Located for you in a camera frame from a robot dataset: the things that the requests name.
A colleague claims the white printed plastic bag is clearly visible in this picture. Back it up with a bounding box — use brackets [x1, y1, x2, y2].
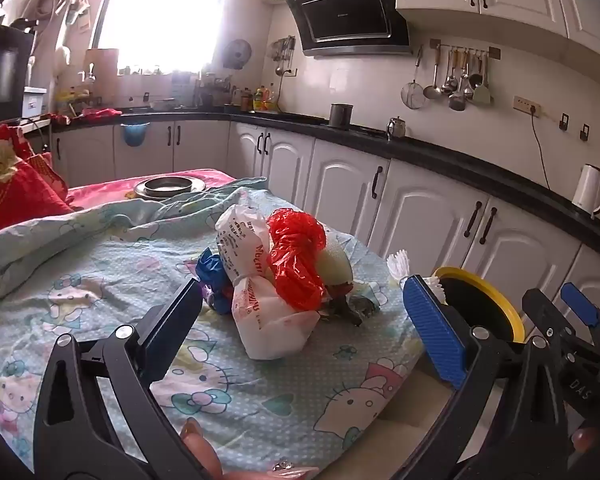
[215, 204, 321, 361]

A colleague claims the black power cable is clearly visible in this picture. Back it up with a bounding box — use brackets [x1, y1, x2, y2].
[530, 109, 553, 192]

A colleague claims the black ladle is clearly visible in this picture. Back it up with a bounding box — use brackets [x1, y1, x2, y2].
[467, 52, 483, 88]

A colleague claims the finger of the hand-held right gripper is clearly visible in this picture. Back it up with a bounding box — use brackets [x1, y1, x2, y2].
[522, 287, 588, 361]
[560, 282, 600, 350]

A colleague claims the large steel ladle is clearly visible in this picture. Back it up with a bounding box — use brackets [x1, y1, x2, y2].
[448, 50, 468, 112]

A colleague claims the wire strainer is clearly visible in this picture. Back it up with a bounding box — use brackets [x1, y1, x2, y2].
[400, 45, 427, 110]

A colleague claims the red cloth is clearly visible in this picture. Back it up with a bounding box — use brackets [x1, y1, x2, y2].
[47, 107, 123, 126]

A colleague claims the blue hanging basin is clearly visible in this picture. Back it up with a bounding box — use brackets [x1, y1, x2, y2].
[120, 121, 148, 148]

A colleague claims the window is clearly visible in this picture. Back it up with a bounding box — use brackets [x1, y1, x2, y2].
[92, 0, 241, 76]

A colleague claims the dark wrapper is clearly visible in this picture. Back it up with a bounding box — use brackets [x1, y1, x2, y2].
[320, 282, 378, 328]

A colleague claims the black kitchen countertop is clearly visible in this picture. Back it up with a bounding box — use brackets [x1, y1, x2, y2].
[50, 105, 600, 261]

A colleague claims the utensil rail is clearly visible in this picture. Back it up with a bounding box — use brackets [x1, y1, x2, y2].
[429, 39, 502, 60]

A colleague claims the black range hood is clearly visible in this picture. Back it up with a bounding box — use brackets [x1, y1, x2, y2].
[282, 0, 413, 57]

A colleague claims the light blue printed blanket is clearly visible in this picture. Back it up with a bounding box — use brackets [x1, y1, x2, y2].
[0, 176, 428, 480]

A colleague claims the blue plastic bag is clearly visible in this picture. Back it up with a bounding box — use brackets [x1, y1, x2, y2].
[196, 247, 236, 316]

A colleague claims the person's pink clothing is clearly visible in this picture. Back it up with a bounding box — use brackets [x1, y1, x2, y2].
[179, 417, 321, 480]

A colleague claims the small utensil rack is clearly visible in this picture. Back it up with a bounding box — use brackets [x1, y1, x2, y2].
[271, 36, 298, 78]

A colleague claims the dark metal pot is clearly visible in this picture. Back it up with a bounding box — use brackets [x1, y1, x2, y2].
[329, 103, 355, 129]

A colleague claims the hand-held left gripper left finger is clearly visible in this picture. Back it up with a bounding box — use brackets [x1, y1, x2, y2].
[32, 276, 226, 480]

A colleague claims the person's right hand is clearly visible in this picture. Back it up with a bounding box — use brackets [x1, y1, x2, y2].
[572, 427, 599, 456]

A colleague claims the red plastic bag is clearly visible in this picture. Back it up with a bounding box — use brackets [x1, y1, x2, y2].
[266, 209, 327, 311]

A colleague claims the red floral pillow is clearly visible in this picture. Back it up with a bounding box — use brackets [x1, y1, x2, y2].
[0, 124, 76, 241]

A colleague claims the wall fan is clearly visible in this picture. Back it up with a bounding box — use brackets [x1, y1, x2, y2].
[223, 39, 253, 70]

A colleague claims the black microwave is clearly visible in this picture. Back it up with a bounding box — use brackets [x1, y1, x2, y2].
[0, 22, 35, 131]

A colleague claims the wooden-handled steel spoon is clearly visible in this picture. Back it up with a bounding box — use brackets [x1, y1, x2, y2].
[441, 49, 458, 95]

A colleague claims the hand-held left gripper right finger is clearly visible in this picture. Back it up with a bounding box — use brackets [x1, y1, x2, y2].
[402, 274, 574, 480]

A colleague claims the metal dish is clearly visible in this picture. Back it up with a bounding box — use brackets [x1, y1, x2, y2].
[134, 176, 207, 200]

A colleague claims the coiled white hose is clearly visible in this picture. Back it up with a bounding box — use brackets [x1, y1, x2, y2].
[34, 0, 68, 20]

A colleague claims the hanging white cloth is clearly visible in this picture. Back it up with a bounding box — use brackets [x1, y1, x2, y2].
[65, 0, 92, 31]

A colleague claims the green spatula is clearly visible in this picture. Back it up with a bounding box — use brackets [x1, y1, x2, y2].
[472, 55, 495, 107]

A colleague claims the yellow-rimmed brown bin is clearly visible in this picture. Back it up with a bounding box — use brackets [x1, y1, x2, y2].
[432, 266, 526, 346]

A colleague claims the row of condiment bottles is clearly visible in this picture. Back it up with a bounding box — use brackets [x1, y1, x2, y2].
[195, 72, 281, 113]

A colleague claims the pale foam fruit net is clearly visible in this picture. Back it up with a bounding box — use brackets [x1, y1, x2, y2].
[314, 249, 353, 291]

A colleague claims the white blue storage box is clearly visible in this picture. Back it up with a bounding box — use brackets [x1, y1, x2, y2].
[22, 86, 48, 116]

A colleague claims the white electric kettle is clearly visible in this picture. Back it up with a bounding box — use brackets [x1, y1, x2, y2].
[572, 164, 600, 218]

